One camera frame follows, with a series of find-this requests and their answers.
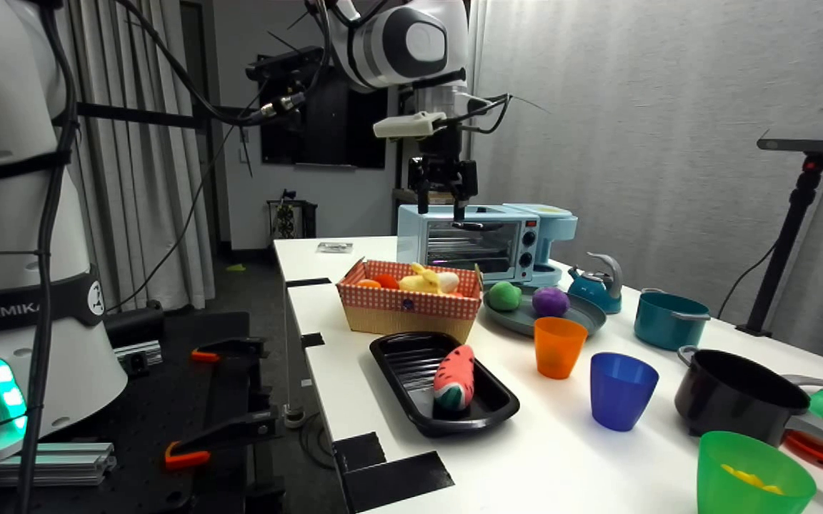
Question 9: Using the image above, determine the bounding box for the black toy pot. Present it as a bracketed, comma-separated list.
[672, 346, 811, 449]

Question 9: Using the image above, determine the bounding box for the black camera on stand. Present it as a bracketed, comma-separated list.
[243, 47, 328, 87]

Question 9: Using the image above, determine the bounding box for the teal toy pot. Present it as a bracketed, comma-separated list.
[632, 288, 713, 354]

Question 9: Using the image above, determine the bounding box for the grey toy plate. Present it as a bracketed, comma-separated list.
[483, 288, 609, 341]

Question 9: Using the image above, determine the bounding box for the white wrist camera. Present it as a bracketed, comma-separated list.
[368, 109, 452, 142]

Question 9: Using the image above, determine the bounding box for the light blue toy oven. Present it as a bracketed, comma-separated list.
[395, 199, 579, 291]

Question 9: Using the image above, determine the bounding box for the black plastic tray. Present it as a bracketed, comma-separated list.
[366, 328, 522, 439]

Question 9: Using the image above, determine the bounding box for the purple toy ball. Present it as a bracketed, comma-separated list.
[528, 285, 571, 321]

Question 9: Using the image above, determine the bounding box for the short black tape piece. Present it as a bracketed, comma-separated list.
[333, 432, 389, 471]

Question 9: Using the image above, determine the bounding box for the plush peeled banana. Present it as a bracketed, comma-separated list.
[398, 262, 462, 298]

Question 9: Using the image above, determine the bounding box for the grey curtain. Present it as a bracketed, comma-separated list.
[49, 0, 220, 318]

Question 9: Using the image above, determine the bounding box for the black clamp orange tip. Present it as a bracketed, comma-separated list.
[162, 409, 278, 475]
[188, 338, 266, 368]

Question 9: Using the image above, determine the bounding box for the green plastic cup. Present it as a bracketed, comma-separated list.
[693, 429, 821, 514]

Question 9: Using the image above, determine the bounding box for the white curtain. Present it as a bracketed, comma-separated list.
[466, 0, 823, 375]

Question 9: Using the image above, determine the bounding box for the brown checkered cardboard box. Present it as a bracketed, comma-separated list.
[333, 257, 486, 344]

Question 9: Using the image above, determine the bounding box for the black monitor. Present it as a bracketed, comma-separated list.
[258, 62, 392, 171]

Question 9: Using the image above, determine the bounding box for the plush watermelon slice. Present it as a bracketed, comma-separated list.
[428, 344, 481, 419]

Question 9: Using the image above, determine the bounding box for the green toy ball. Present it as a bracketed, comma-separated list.
[483, 281, 525, 314]

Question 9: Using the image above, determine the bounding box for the aluminium frame rail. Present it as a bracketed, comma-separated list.
[0, 439, 118, 492]

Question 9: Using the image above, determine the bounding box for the orange plastic cup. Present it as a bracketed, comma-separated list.
[531, 314, 591, 382]

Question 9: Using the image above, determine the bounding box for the blue plastic cup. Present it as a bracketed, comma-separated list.
[588, 351, 663, 435]

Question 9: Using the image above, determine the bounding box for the yellow toy piece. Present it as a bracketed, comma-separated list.
[721, 464, 786, 498]

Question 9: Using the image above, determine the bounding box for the black workbench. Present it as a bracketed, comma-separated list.
[105, 308, 286, 514]

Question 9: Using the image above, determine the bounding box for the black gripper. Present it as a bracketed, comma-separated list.
[406, 154, 481, 227]

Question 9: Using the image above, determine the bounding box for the long black tape strip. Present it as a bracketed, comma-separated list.
[343, 449, 458, 514]

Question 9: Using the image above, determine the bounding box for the black camera tripod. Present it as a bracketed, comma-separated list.
[741, 132, 823, 338]

